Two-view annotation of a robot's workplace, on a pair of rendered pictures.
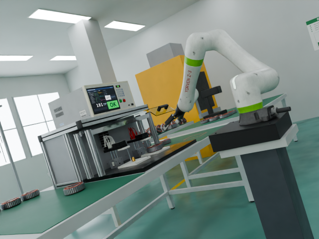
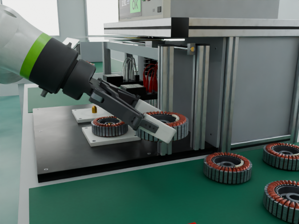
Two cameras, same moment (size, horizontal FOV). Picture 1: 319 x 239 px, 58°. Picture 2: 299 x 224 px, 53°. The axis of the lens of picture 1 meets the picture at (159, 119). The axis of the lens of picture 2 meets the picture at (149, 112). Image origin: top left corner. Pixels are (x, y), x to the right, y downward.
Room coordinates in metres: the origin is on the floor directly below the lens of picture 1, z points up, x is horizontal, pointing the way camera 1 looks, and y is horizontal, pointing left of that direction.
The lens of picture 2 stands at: (2.59, -0.57, 1.09)
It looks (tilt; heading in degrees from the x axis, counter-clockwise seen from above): 15 degrees down; 125
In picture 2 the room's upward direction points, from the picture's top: straight up
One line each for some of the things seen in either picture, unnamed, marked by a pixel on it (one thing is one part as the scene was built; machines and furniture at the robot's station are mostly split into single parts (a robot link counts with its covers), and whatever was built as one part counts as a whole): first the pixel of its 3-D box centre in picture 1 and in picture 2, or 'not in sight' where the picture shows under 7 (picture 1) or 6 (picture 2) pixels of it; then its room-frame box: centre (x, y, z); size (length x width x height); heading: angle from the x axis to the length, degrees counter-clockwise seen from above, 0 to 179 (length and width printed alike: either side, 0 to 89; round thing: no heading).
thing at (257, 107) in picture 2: not in sight; (263, 94); (2.38, 0.31, 0.91); 0.28 x 0.03 x 0.32; 56
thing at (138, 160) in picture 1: (134, 161); (94, 114); (1.79, 0.23, 0.78); 0.15 x 0.15 x 0.01; 56
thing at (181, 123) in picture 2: (170, 126); (161, 125); (2.27, -0.06, 0.89); 0.11 x 0.11 x 0.04
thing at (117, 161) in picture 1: (116, 162); not in sight; (1.87, 0.35, 0.80); 0.08 x 0.05 x 0.06; 146
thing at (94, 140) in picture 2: (155, 151); (110, 133); (1.99, 0.09, 0.78); 0.15 x 0.15 x 0.01; 56
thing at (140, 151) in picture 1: (138, 152); not in sight; (2.07, 0.21, 0.80); 0.08 x 0.05 x 0.06; 146
